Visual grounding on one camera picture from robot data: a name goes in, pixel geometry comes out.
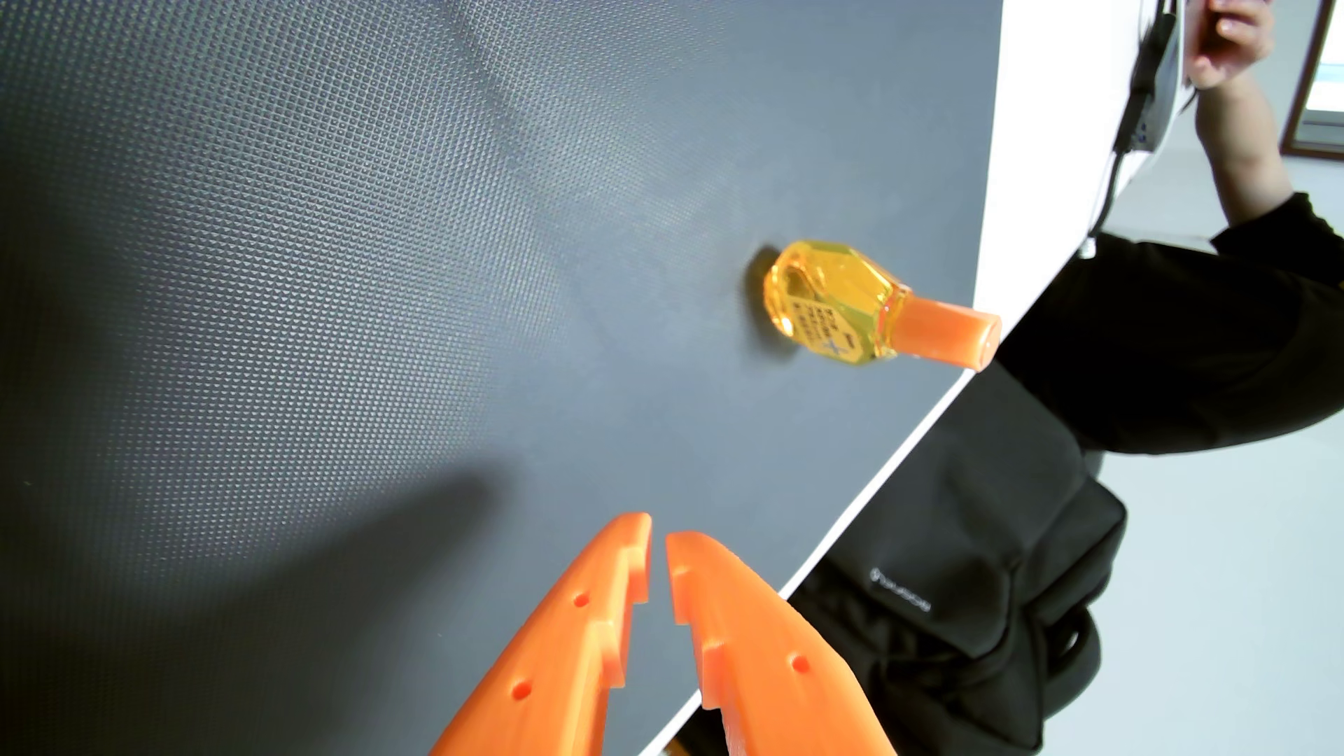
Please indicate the yellow eyedrops bottle orange cap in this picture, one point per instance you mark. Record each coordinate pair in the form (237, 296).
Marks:
(840, 299)

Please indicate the black backpack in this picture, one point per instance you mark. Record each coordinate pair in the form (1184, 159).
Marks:
(976, 546)

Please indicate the brown window frame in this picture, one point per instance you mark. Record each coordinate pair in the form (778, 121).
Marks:
(1302, 105)

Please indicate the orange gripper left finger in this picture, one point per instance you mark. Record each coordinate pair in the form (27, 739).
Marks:
(556, 672)

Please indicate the dark grey textured mat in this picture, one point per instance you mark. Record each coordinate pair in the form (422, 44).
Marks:
(420, 262)

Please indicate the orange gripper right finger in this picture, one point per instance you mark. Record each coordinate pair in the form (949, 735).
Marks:
(766, 672)

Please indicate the person's hand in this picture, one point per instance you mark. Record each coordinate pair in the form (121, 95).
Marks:
(1228, 37)

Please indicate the black adapter box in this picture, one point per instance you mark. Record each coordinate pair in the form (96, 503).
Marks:
(1147, 84)

